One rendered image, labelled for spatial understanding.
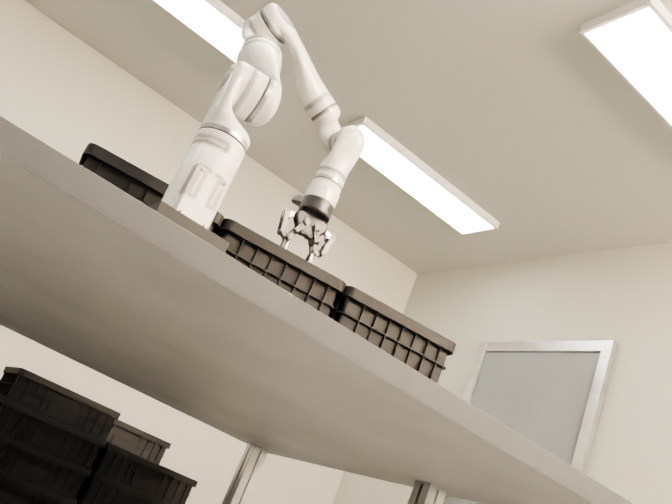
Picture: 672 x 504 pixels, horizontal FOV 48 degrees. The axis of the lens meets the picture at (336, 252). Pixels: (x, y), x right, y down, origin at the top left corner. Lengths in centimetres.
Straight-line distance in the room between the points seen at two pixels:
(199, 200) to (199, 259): 31
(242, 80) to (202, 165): 18
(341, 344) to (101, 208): 38
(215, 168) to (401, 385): 48
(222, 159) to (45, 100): 398
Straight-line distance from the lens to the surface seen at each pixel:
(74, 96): 530
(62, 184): 94
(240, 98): 137
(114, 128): 532
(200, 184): 128
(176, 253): 97
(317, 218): 170
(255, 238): 155
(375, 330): 164
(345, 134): 175
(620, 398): 455
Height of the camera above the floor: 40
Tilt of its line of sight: 21 degrees up
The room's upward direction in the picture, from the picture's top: 23 degrees clockwise
